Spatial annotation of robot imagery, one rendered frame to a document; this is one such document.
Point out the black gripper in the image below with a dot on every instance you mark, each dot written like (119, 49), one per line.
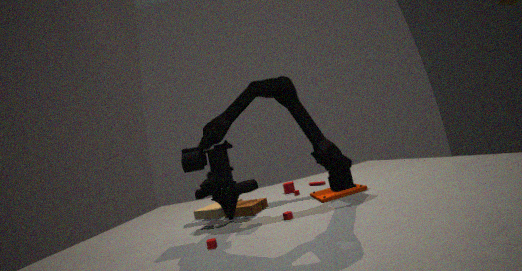
(229, 200)

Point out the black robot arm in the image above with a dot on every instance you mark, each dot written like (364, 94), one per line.
(283, 90)

